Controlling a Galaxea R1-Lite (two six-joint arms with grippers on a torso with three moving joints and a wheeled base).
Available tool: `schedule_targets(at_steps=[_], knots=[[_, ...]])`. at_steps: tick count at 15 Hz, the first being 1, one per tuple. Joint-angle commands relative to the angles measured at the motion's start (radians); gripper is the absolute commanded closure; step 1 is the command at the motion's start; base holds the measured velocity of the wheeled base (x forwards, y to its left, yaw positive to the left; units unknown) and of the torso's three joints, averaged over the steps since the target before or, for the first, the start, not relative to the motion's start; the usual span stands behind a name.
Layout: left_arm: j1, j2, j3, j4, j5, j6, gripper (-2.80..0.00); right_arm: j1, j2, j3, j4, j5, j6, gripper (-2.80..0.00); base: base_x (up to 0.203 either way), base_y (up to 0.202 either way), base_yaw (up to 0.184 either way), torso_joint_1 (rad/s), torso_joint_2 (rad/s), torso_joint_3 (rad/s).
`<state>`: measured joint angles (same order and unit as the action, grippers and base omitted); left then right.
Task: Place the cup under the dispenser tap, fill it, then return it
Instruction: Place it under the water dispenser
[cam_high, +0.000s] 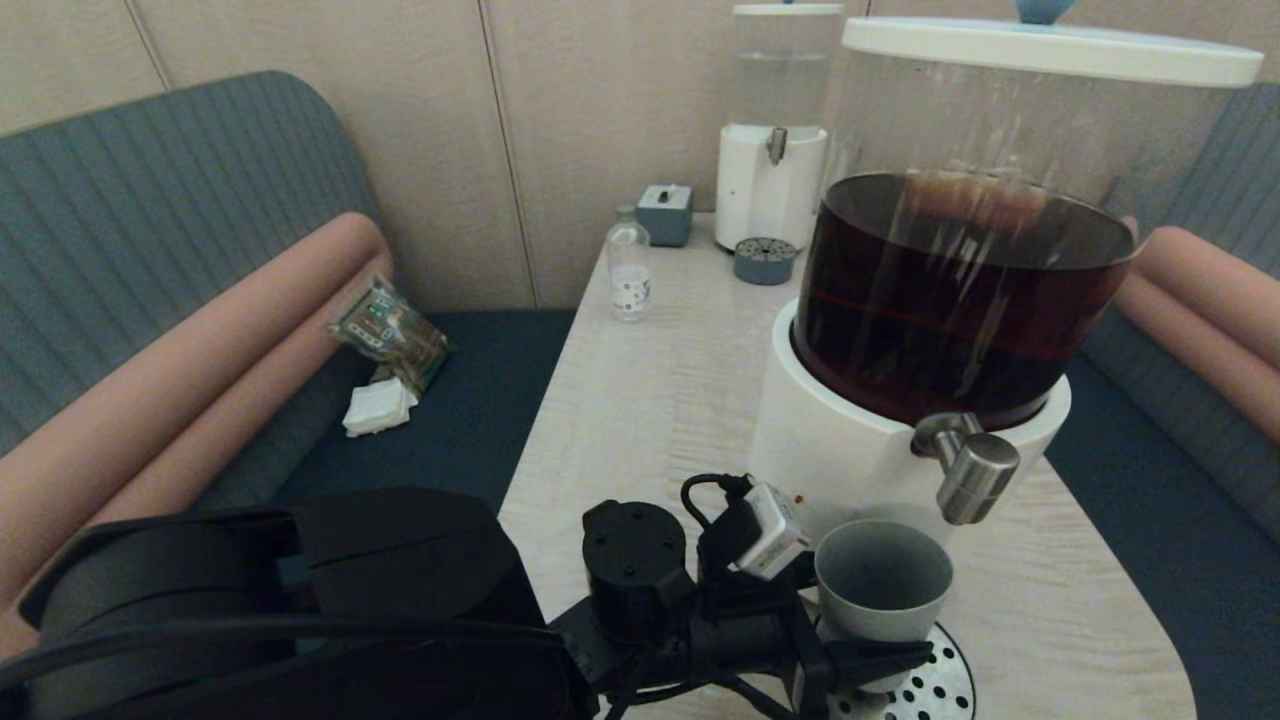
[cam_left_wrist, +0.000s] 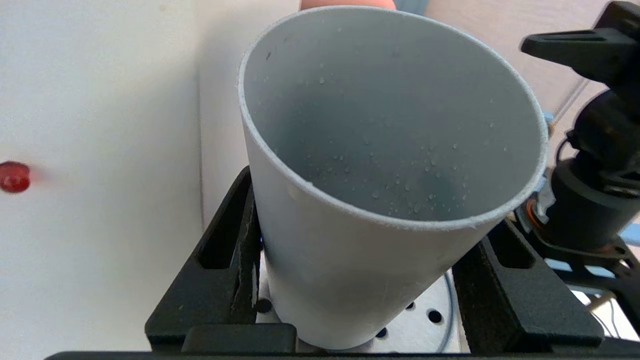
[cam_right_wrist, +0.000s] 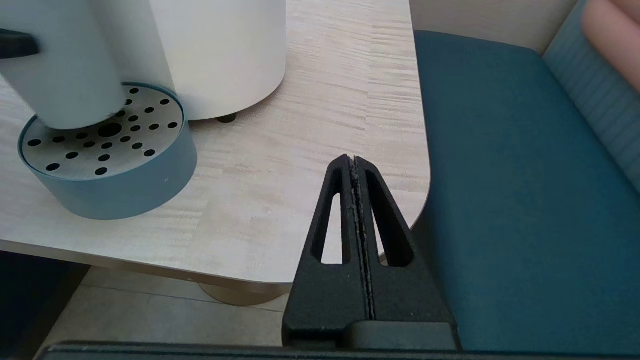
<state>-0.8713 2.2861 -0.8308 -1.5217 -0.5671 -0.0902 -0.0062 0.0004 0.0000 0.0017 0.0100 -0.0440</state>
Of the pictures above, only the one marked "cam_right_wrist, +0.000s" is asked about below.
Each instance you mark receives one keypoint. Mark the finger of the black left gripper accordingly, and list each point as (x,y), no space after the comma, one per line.
(17,44)

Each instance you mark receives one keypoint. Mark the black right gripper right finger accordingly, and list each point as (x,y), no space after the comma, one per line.
(410,295)

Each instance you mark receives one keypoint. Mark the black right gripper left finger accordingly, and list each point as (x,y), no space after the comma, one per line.
(325,300)

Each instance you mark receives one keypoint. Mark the grey plastic cup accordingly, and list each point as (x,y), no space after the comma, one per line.
(65,75)

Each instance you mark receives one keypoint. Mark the teal sofa bench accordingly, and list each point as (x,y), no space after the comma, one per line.
(525,200)

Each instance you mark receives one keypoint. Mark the large dark tea dispenser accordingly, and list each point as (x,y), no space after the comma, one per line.
(225,55)

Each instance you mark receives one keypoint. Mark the pink bolster cushion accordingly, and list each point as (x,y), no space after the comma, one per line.
(617,40)

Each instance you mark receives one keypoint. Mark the beige table pedestal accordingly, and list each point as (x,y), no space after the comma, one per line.
(240,296)

